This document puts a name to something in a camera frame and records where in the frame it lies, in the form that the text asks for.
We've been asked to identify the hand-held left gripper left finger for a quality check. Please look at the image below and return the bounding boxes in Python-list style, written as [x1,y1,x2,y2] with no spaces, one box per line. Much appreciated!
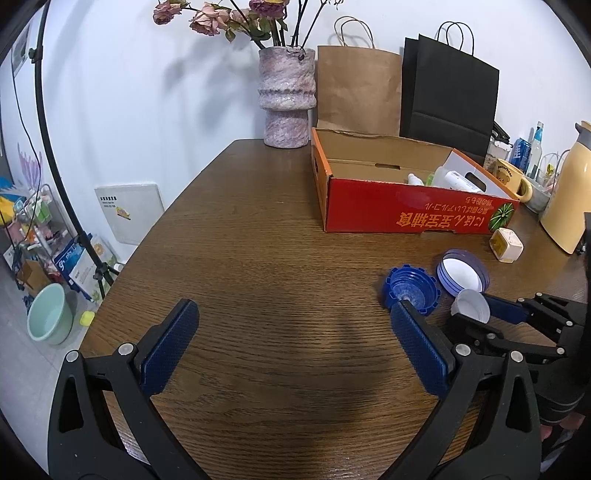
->
[47,298,211,480]

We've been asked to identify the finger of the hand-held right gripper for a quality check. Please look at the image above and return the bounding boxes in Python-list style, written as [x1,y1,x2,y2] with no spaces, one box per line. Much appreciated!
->
[484,292,589,334]
[445,314,570,366]

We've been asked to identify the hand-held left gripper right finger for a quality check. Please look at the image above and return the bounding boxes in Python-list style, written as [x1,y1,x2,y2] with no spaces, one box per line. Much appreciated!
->
[383,299,542,480]

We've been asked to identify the white plastic cap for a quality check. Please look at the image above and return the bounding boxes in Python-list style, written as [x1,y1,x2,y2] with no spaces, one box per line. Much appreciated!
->
[451,289,491,324]

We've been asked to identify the blue ridged cap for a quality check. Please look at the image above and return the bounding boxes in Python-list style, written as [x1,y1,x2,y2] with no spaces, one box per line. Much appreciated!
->
[381,264,441,317]

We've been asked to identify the orange cardboard box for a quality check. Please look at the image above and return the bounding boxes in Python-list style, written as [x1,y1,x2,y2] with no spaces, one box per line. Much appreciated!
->
[311,128,521,233]

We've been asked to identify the person's right forearm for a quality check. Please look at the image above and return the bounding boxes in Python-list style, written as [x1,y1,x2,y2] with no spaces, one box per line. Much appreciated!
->
[537,388,591,444]

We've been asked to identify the purple-rimmed white lid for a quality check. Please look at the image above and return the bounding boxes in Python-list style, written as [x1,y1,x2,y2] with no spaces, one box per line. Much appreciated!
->
[436,249,490,297]

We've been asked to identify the cream square container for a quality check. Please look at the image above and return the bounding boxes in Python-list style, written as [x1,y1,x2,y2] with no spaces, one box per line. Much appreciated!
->
[489,227,524,264]

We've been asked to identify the black light stand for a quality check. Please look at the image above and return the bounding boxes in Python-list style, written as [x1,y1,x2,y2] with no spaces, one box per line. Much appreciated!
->
[28,0,121,303]

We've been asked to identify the grey-blue cup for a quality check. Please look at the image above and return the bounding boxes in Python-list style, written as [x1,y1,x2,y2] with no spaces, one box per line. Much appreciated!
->
[522,182,552,213]

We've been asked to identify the green plastic basin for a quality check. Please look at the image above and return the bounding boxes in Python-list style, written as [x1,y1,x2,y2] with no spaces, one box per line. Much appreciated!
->
[26,283,75,346]

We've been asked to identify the cream thermos jug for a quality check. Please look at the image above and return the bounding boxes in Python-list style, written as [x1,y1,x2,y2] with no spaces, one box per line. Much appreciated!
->
[539,121,591,254]

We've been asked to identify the blue and white carton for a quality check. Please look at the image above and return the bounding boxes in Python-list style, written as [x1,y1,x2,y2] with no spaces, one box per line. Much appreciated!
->
[53,237,90,296]

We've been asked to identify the cream bear mug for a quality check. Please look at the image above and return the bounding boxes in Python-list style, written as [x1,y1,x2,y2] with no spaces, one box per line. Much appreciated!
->
[491,158,534,200]

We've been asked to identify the large white bottle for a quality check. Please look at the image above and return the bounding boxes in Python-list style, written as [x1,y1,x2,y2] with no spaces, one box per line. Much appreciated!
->
[431,167,488,193]

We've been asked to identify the clear jar with clip lid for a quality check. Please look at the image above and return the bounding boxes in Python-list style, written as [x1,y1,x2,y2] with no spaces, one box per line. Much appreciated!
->
[482,121,513,172]

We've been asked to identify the brown cardboard carton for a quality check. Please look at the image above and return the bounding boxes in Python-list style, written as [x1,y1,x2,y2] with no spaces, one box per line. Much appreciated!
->
[16,261,51,291]

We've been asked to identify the clear glass bottle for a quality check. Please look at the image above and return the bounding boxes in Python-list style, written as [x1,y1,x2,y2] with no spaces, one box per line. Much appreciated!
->
[526,121,546,178]

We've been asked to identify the storage rack with items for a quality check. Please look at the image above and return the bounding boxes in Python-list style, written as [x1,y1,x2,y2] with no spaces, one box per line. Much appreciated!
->
[0,185,84,287]

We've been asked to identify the black paper bag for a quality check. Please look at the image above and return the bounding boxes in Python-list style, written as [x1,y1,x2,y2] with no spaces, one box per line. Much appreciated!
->
[399,21,500,162]

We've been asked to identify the brown paper bag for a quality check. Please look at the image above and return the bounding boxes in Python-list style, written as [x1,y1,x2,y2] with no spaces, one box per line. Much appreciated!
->
[317,16,402,137]

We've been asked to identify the pink textured vase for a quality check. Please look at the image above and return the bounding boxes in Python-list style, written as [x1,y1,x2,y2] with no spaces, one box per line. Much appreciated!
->
[257,46,317,149]

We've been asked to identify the dried pink flowers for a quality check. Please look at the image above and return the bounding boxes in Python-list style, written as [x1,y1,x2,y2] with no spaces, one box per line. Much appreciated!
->
[153,0,345,51]

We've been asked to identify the white wall panel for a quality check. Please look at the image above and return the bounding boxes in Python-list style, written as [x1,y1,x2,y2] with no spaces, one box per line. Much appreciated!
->
[94,183,165,246]

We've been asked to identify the wire basket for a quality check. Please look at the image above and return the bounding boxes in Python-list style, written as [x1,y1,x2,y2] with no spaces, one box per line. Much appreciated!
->
[538,150,571,190]

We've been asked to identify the small wall picture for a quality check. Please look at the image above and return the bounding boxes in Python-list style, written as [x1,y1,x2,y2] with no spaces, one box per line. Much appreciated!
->
[10,25,32,79]

